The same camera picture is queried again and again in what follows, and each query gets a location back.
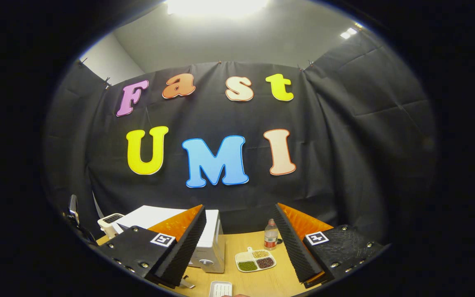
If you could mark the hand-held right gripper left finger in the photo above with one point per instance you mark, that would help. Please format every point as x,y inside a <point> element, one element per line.
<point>179,255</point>

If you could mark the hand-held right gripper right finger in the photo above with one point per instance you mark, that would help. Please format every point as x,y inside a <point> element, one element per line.
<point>297,251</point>

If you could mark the white microwave oven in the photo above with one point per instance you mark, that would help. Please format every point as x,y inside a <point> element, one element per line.
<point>212,237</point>

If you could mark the clear bottle with red label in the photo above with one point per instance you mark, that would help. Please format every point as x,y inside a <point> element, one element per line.
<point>270,237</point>

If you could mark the white toaster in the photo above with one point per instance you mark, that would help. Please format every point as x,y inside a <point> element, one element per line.
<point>107,227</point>

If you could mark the white divided dish of beans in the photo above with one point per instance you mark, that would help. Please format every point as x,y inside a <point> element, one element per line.
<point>256,260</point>

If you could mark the white rectangular tray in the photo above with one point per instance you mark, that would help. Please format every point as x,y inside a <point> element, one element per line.
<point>221,288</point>

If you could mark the black backdrop cloth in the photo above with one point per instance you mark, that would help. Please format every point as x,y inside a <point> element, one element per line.
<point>344,156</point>

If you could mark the small ceiling light panel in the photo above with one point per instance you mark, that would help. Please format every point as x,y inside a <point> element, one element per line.
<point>348,33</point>

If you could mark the large ceiling light panel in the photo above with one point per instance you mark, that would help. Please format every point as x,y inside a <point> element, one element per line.
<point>217,7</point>

